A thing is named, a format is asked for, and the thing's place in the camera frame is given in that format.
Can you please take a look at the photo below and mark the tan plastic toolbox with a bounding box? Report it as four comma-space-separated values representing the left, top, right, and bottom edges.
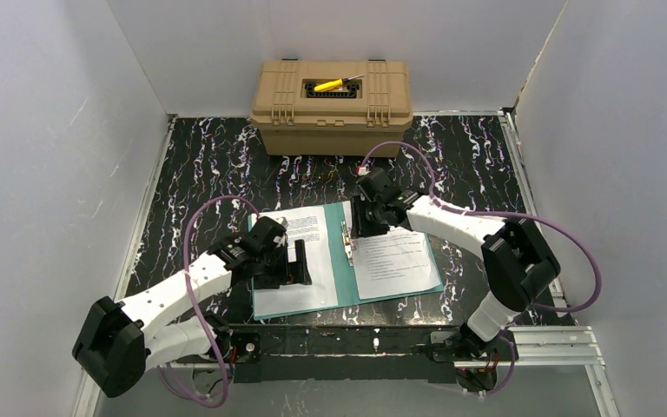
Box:
250, 59, 413, 158

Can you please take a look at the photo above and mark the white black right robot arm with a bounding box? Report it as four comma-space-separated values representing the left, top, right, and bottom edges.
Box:
351, 168, 561, 354

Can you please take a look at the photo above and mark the printed white paper sheet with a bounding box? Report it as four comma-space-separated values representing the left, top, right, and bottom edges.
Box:
253, 206, 339, 320

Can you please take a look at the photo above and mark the aluminium frame rail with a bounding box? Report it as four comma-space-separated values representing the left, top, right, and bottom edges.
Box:
71, 327, 606, 417

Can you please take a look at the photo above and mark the yellow handled screwdriver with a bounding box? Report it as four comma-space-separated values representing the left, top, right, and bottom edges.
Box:
314, 74, 364, 93

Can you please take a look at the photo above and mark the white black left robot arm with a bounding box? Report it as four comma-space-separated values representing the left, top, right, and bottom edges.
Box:
72, 217, 312, 398

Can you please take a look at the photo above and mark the teal paper folder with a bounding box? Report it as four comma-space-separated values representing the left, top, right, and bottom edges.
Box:
252, 202, 444, 320

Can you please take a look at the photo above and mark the metal folder clip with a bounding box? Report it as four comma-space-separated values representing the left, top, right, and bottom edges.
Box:
342, 224, 354, 267

